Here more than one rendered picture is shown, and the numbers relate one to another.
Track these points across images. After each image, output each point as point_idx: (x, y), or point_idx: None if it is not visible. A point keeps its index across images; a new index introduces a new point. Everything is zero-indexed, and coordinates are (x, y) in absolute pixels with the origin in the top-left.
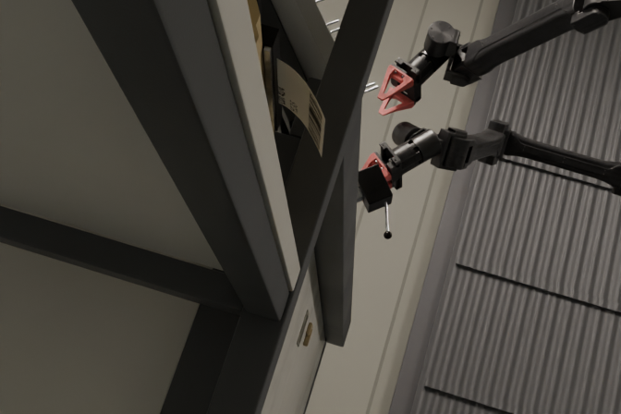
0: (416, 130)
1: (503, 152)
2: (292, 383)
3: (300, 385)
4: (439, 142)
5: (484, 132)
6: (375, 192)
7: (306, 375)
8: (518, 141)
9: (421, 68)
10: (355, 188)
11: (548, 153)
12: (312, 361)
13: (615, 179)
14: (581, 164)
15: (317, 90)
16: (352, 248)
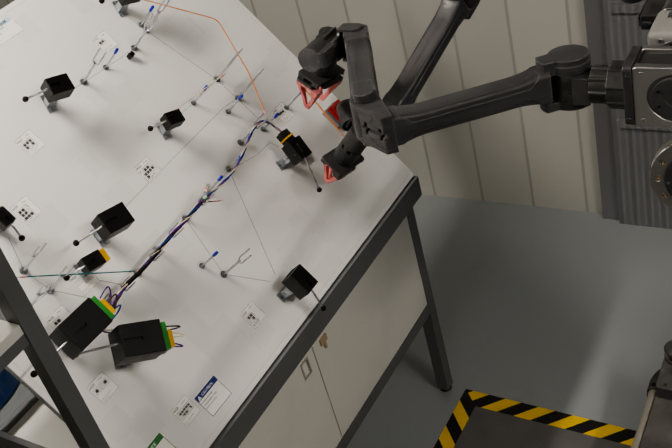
0: (347, 121)
1: None
2: (335, 356)
3: (365, 306)
4: (362, 142)
5: (439, 12)
6: (299, 293)
7: (373, 286)
8: None
9: (322, 69)
10: (236, 427)
11: None
12: (379, 263)
13: None
14: None
15: None
16: (297, 345)
